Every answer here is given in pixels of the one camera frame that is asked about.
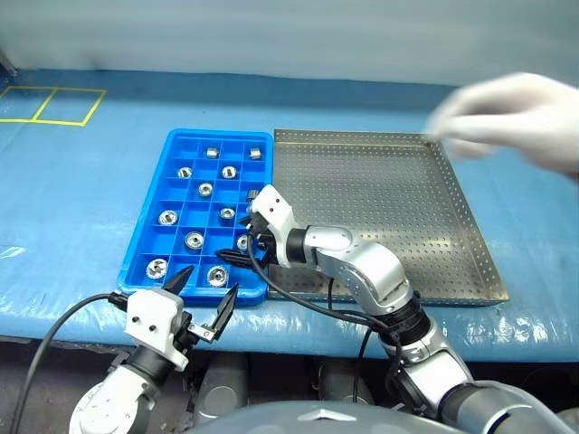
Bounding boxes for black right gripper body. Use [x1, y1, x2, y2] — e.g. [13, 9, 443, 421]
[239, 214, 280, 268]

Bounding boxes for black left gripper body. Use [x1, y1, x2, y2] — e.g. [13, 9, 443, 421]
[174, 310, 214, 363]

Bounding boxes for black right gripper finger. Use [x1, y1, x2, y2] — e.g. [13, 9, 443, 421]
[223, 256, 255, 273]
[214, 247, 248, 263]

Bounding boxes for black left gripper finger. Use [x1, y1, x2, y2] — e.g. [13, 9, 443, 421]
[211, 282, 240, 341]
[162, 265, 195, 297]

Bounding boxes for blue compartment tray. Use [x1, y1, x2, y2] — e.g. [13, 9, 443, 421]
[116, 128, 275, 308]

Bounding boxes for white gloved hand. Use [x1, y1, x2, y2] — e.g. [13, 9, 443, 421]
[424, 71, 579, 178]

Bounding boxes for dark grey rounded cylinder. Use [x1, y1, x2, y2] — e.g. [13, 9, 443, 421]
[197, 354, 251, 426]
[315, 361, 377, 404]

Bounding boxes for perforated metal tray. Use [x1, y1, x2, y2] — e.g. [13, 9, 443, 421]
[266, 128, 511, 307]

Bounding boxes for grey robot torso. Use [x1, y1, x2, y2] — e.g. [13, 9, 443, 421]
[189, 399, 579, 434]

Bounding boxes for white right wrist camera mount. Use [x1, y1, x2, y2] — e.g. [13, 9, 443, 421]
[249, 184, 298, 268]

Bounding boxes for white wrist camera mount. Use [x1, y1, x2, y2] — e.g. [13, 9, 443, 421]
[125, 288, 190, 373]
[249, 184, 298, 268]

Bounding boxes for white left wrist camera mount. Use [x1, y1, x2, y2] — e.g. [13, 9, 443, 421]
[125, 288, 190, 373]

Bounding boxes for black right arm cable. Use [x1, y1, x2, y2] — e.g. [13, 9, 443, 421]
[246, 239, 408, 408]

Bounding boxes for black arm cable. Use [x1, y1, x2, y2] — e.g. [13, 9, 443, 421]
[12, 291, 130, 434]
[246, 239, 408, 408]

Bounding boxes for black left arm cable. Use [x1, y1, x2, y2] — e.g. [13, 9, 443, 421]
[12, 291, 130, 434]

